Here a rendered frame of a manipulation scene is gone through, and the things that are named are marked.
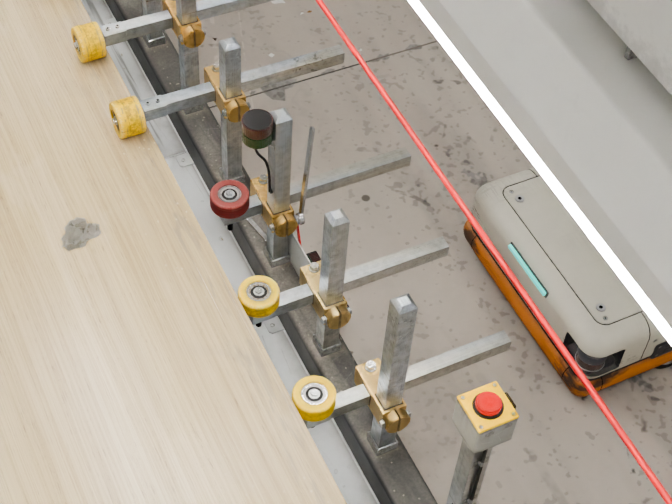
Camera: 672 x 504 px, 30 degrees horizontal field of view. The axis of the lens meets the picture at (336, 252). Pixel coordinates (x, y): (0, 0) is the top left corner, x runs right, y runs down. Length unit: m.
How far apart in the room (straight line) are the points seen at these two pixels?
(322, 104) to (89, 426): 2.00
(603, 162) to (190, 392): 1.68
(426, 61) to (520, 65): 3.51
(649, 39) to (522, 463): 2.72
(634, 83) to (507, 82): 0.07
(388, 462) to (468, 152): 1.68
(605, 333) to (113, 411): 1.42
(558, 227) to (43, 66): 1.42
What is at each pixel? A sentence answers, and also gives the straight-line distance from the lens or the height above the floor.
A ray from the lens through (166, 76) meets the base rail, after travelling 3.09.
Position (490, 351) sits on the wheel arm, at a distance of 2.43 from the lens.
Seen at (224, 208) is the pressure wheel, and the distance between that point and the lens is 2.53.
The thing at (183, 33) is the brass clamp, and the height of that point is 0.96.
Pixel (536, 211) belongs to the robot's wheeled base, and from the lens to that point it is 3.43.
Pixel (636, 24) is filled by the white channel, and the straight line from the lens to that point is 0.63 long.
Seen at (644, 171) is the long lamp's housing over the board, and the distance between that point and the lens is 0.64.
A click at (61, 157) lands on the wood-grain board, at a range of 2.65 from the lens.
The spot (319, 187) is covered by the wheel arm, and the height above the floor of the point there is 0.85.
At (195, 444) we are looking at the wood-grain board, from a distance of 2.22.
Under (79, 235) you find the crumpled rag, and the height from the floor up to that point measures 0.91.
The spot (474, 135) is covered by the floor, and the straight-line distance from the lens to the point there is 3.99.
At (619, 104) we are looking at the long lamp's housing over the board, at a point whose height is 2.38.
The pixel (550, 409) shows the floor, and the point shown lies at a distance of 3.40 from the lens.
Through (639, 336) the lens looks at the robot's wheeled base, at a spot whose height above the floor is 0.26.
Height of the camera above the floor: 2.82
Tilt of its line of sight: 51 degrees down
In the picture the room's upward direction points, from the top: 5 degrees clockwise
